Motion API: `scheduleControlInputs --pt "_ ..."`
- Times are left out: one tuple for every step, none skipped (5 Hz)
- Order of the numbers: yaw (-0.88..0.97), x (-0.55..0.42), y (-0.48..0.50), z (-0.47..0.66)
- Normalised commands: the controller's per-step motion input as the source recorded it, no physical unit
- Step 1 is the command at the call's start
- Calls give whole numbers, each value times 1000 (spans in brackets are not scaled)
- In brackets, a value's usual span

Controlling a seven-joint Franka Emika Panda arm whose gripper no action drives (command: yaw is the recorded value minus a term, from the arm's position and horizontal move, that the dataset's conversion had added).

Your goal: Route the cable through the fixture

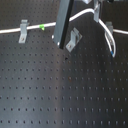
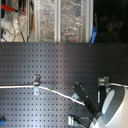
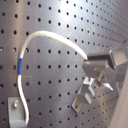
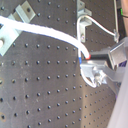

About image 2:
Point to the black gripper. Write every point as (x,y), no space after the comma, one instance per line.
(80,90)

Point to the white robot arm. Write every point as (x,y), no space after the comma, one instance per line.
(113,111)

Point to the black pegboard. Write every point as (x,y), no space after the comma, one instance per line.
(60,67)

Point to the foil-wrapped right panel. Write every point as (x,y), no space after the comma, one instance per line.
(73,14)

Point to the foil-wrapped panel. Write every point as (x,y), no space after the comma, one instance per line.
(44,20)
(73,14)

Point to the foil-wrapped left panel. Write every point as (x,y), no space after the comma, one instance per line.
(44,20)

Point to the blue object bottom left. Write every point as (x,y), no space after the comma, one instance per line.
(2,120)

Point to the right metal cable clip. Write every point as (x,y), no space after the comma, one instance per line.
(103,81)

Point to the metal cable clip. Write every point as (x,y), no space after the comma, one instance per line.
(103,81)
(72,121)
(36,84)

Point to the bottom metal cable clip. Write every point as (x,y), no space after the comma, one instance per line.
(72,121)

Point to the blue clamp handle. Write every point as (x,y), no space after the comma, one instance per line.
(94,34)

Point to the left metal cable clip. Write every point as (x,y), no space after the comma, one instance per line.
(36,84)

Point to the white window frame post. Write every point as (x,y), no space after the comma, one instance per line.
(57,21)

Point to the red-handled tool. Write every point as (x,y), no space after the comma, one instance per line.
(12,9)

